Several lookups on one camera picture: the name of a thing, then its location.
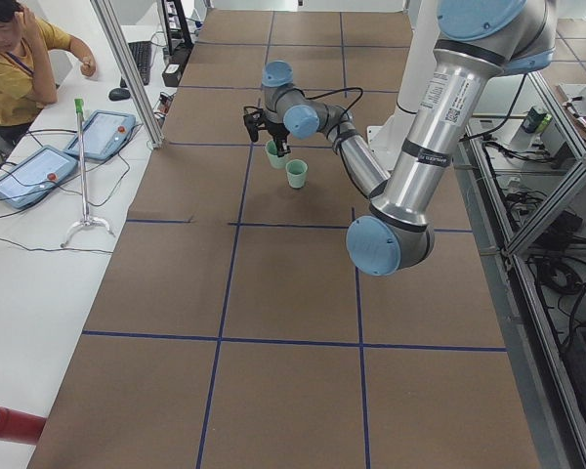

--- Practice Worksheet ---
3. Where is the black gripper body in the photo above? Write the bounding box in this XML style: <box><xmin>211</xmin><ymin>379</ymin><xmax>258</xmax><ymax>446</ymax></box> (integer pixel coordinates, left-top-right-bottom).
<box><xmin>265</xmin><ymin>120</ymin><xmax>288</xmax><ymax>139</ymax></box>

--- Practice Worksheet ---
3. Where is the mint green cup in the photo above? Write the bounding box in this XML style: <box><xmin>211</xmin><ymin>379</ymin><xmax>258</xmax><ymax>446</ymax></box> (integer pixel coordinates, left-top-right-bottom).
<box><xmin>265</xmin><ymin>140</ymin><xmax>289</xmax><ymax>169</ymax></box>
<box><xmin>285</xmin><ymin>159</ymin><xmax>308</xmax><ymax>190</ymax></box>

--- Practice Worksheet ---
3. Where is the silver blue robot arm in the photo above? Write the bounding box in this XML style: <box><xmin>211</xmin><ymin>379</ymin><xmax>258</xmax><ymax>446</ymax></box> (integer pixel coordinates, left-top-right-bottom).
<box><xmin>260</xmin><ymin>1</ymin><xmax>558</xmax><ymax>276</ymax></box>

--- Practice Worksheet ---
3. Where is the mint green standing cup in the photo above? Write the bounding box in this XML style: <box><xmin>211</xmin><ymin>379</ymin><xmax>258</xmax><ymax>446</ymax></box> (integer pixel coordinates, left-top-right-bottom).
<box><xmin>285</xmin><ymin>159</ymin><xmax>308</xmax><ymax>190</ymax></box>

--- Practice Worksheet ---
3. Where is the black box device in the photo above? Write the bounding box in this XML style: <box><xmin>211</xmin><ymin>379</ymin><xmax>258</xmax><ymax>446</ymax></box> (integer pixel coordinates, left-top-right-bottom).
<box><xmin>161</xmin><ymin>64</ymin><xmax>184</xmax><ymax>88</ymax></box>

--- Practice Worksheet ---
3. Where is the black keyboard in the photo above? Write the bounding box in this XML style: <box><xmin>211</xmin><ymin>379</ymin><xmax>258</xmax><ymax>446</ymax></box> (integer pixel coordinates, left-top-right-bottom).
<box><xmin>128</xmin><ymin>41</ymin><xmax>152</xmax><ymax>86</ymax></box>

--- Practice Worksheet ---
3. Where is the black computer mouse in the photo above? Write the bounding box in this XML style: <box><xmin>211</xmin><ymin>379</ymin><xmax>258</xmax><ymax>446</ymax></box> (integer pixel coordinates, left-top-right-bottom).
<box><xmin>107</xmin><ymin>87</ymin><xmax>131</xmax><ymax>102</ymax></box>

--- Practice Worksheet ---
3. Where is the far blue teach pendant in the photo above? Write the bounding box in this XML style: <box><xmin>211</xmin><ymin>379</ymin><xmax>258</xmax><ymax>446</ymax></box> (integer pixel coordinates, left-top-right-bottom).
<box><xmin>83</xmin><ymin>110</ymin><xmax>136</xmax><ymax>162</ymax></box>

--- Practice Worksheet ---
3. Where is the blue teach pendant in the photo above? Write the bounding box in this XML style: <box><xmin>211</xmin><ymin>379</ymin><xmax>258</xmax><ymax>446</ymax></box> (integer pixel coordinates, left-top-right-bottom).
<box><xmin>0</xmin><ymin>146</ymin><xmax>77</xmax><ymax>209</ymax></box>
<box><xmin>83</xmin><ymin>110</ymin><xmax>136</xmax><ymax>162</ymax></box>

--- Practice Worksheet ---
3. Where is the brown paper table mat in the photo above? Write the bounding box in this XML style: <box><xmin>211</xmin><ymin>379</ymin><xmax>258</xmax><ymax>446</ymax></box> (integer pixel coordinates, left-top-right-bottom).
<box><xmin>30</xmin><ymin>10</ymin><xmax>539</xmax><ymax>468</ymax></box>

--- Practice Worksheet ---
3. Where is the silver stand with green tip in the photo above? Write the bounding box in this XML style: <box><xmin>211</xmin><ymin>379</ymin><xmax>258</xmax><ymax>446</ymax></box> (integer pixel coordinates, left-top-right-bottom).
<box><xmin>61</xmin><ymin>98</ymin><xmax>114</xmax><ymax>248</ymax></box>

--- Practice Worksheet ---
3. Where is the near blue teach pendant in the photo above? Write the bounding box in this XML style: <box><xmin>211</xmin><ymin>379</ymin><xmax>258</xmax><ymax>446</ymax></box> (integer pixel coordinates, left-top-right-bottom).
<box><xmin>0</xmin><ymin>146</ymin><xmax>77</xmax><ymax>209</ymax></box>

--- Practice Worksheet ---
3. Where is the person in yellow shirt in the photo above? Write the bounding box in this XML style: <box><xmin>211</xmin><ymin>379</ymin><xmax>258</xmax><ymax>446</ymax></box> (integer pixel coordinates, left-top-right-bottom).
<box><xmin>0</xmin><ymin>1</ymin><xmax>97</xmax><ymax>147</ymax></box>

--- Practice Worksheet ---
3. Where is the red cylinder tube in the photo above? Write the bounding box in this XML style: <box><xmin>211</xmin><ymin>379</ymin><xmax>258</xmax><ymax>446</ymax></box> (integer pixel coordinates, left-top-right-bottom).
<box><xmin>0</xmin><ymin>406</ymin><xmax>47</xmax><ymax>445</ymax></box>

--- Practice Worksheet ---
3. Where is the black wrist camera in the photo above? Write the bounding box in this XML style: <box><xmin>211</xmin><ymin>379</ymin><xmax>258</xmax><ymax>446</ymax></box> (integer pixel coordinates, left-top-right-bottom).
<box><xmin>243</xmin><ymin>106</ymin><xmax>266</xmax><ymax>144</ymax></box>

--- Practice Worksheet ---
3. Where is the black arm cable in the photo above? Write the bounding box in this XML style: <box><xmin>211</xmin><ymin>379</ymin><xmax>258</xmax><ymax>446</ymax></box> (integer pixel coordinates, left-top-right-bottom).
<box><xmin>302</xmin><ymin>86</ymin><xmax>365</xmax><ymax>148</ymax></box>

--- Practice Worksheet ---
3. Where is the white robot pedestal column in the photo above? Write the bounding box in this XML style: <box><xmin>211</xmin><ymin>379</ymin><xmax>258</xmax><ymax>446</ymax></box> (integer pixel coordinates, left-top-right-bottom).
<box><xmin>367</xmin><ymin>0</ymin><xmax>440</xmax><ymax>171</ymax></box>

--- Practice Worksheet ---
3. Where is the aluminium frame post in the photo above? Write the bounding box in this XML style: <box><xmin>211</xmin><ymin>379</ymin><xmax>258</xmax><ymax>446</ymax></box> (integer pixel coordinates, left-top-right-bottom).
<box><xmin>90</xmin><ymin>0</ymin><xmax>164</xmax><ymax>149</ymax></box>

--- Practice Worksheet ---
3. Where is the aluminium side frame rail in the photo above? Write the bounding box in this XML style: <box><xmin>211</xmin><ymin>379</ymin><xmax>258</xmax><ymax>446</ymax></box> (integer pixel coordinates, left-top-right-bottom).
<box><xmin>454</xmin><ymin>58</ymin><xmax>586</xmax><ymax>468</ymax></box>

